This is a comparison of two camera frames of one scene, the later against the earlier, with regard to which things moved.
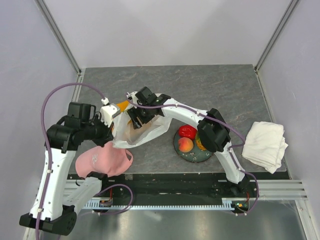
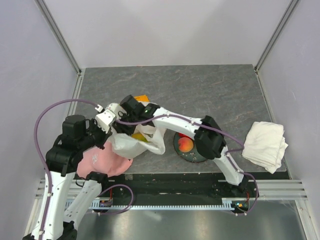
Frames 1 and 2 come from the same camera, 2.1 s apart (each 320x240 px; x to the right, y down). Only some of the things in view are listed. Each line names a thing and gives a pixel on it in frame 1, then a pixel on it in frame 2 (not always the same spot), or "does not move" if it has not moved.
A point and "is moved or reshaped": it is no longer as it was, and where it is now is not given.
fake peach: [185, 144] does not move
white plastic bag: [126, 136] is moved or reshaped
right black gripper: [133, 113] -> [121, 128]
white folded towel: [264, 145] does not move
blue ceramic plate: [195, 155] does not move
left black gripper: [107, 135] does not move
